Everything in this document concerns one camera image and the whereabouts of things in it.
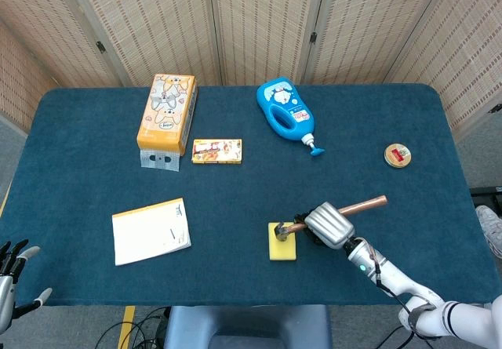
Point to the blue cartoon pump bottle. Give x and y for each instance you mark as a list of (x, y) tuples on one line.
[(292, 125)]

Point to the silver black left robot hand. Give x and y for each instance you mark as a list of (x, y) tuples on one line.
[(6, 290)]

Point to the yellow curry box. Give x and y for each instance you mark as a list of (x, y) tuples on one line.
[(217, 151)]

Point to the white notepad yellow binding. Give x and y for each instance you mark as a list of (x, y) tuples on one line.
[(151, 233)]

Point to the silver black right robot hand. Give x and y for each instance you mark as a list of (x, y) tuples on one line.
[(327, 225)]

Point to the black screen hinge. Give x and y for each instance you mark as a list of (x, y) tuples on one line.
[(495, 108), (313, 37), (101, 47)]

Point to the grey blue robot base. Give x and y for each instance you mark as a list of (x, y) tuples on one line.
[(247, 321)]

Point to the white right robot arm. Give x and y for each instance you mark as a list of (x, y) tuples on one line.
[(396, 278)]

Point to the yellow sponge block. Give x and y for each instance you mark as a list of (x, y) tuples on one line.
[(282, 251)]

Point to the bamboo folding screen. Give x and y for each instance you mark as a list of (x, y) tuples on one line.
[(255, 23)]

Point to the round gold tin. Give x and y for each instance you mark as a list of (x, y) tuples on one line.
[(397, 155)]

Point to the black box on floor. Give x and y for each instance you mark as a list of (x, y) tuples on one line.
[(486, 192)]

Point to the orange cartoon tissue pack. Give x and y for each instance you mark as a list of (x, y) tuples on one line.
[(166, 113)]

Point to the blue felt table cover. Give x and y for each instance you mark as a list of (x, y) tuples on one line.
[(235, 192)]

